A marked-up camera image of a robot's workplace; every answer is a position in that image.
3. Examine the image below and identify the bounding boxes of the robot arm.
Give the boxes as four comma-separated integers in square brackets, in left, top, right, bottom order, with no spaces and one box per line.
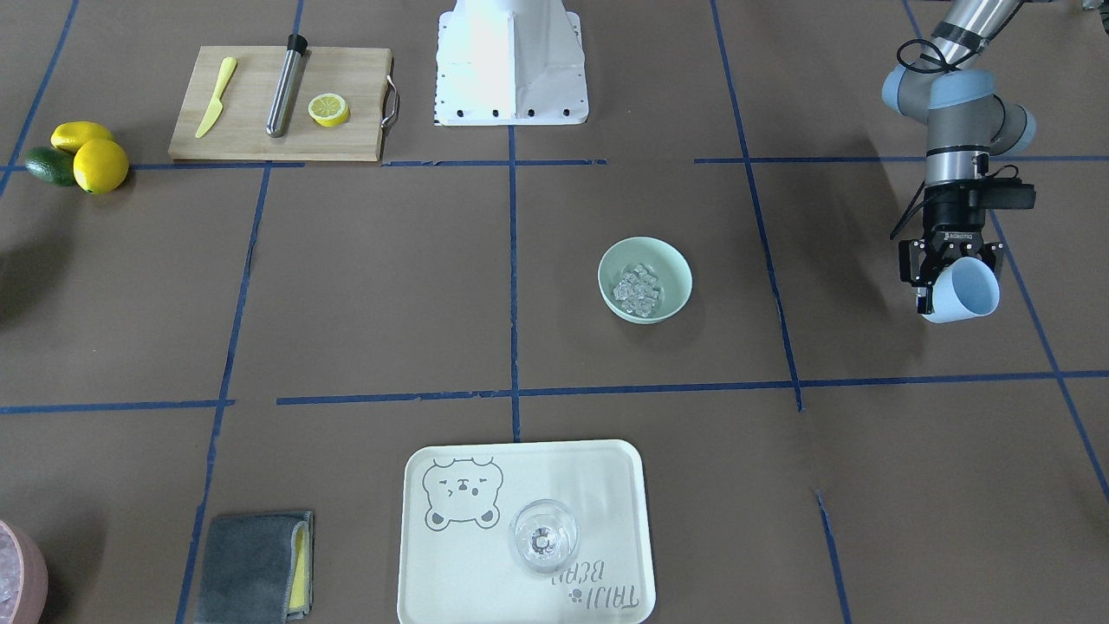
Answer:
[882,1,1037,324]

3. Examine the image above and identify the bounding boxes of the ice cubes in green bowl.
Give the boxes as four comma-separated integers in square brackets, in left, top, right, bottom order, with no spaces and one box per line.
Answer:
[613,263,663,317]

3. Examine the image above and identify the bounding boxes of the yellow lemon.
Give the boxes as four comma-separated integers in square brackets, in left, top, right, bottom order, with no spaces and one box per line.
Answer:
[50,120,114,155]
[73,139,130,194]

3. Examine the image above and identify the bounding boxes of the grey folded cloth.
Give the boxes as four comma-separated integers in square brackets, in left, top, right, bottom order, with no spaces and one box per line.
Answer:
[193,510,315,623]

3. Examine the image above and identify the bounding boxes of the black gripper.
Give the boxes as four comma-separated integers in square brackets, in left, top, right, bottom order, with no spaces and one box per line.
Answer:
[898,178,1036,316]

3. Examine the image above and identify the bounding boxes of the light blue plastic cup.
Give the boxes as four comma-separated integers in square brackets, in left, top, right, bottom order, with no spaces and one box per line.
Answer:
[923,257,1001,323]

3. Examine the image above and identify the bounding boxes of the yellow plastic knife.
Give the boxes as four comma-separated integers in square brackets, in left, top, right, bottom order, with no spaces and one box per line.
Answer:
[194,57,238,139]

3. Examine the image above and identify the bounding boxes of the clear wine glass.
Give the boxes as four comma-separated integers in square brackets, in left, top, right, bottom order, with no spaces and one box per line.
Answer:
[510,498,580,575]

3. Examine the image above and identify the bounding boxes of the cream bear serving tray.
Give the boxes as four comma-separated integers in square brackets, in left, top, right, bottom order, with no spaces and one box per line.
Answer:
[397,439,657,623]

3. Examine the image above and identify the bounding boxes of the pink bowl with ice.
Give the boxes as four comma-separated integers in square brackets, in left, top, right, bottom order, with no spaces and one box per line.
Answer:
[1,521,49,623]

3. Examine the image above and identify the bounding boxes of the lemon half slice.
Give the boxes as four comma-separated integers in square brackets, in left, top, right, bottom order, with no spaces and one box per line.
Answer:
[308,94,350,127]

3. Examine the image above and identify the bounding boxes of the steel muddler rod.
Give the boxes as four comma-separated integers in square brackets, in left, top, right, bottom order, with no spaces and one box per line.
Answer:
[265,33,308,139]

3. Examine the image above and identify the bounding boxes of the green bowl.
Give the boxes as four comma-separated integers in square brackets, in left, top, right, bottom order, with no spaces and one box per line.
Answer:
[597,237,694,324]

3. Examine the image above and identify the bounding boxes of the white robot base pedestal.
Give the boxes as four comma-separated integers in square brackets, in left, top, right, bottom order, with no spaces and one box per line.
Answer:
[433,1,590,127]

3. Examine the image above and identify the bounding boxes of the green lime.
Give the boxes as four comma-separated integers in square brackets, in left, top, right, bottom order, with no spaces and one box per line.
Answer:
[23,146,78,188]

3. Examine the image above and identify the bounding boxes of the wooden cutting board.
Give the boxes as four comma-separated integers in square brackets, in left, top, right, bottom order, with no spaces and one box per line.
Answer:
[167,47,394,163]

